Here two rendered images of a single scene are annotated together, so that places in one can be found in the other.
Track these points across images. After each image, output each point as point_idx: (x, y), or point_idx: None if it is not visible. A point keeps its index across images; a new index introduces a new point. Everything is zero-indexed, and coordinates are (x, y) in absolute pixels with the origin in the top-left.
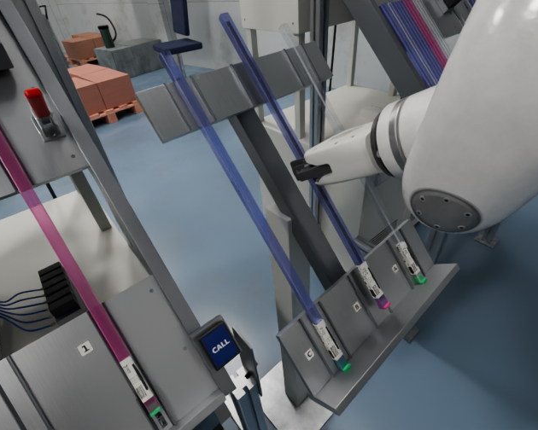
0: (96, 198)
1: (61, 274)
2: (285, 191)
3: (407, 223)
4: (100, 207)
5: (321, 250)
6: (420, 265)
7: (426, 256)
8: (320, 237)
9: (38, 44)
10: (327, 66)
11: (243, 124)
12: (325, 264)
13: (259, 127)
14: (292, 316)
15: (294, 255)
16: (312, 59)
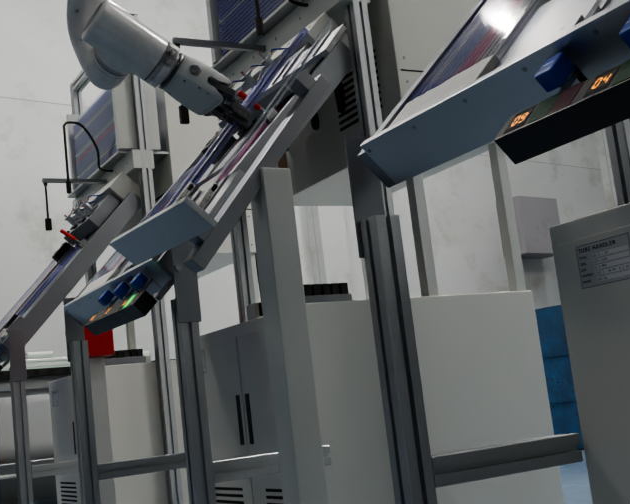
0: (423, 251)
1: (330, 285)
2: (261, 152)
3: (236, 172)
4: (423, 264)
5: (230, 198)
6: (203, 208)
7: (213, 204)
8: (238, 189)
9: (357, 86)
10: (329, 42)
11: (293, 105)
12: (222, 208)
13: (296, 106)
14: (264, 327)
15: (255, 222)
16: (327, 40)
